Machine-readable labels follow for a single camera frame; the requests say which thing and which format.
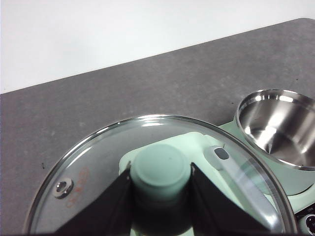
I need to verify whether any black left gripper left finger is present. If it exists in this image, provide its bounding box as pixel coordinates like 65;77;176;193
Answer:
55;161;135;234

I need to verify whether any mint green cover, silver handle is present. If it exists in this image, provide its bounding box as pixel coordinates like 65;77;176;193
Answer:
118;131;284;232

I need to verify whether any silver control knob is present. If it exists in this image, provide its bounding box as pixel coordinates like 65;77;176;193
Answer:
304;213;315;233

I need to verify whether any mint green cooker base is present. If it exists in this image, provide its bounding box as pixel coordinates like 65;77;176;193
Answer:
118;120;315;234

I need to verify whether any glass lid with green knob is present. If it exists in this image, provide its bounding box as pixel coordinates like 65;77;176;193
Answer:
23;114;298;234

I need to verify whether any mint green pot with handle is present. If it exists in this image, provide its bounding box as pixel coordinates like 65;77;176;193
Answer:
235;88;315;197

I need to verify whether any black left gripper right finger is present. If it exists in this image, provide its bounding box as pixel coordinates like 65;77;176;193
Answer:
189;162;271;234

